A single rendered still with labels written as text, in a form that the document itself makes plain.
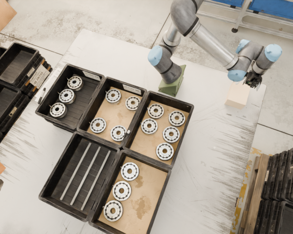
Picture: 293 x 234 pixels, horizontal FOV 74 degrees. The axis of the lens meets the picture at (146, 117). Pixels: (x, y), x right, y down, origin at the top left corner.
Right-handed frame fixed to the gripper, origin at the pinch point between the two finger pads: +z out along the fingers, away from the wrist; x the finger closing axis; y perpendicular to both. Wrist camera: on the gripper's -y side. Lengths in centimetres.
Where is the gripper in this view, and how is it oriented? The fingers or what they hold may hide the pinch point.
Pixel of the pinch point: (245, 84)
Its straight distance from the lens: 141.2
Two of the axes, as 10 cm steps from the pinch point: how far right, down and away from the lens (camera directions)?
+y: -4.0, 8.6, -3.1
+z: 0.6, 3.7, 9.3
